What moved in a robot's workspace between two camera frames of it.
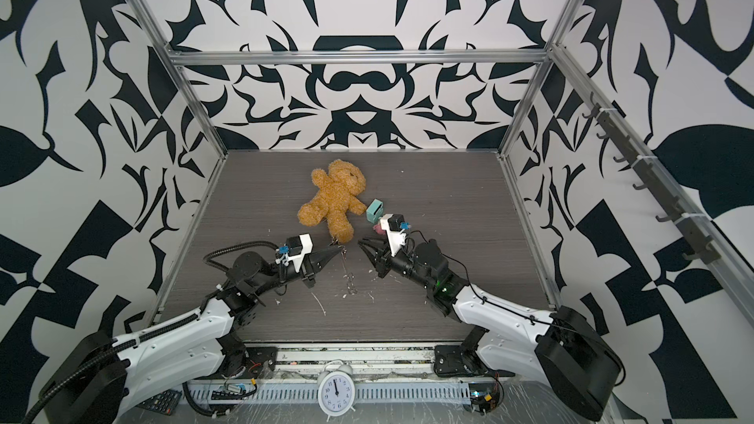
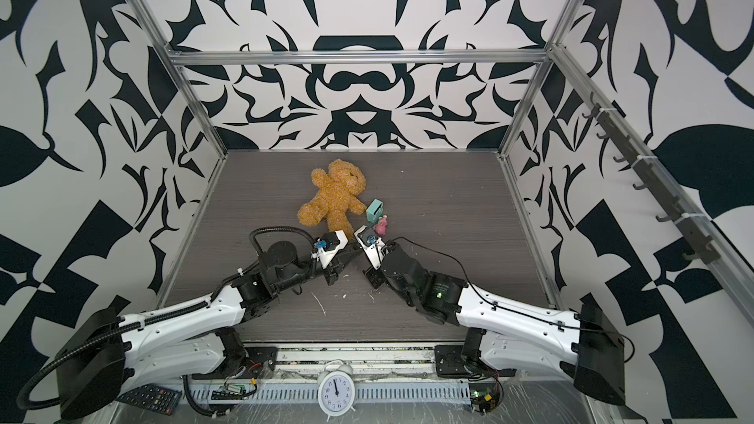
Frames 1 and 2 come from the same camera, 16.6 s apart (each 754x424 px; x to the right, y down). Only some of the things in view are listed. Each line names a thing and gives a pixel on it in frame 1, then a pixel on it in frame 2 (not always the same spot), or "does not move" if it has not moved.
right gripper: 385,263 to 373,276
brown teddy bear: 337,199 does not move
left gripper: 306,266 to 337,259
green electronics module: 483,397 does not move
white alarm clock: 337,389 does not move
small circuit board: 234,392 does not move
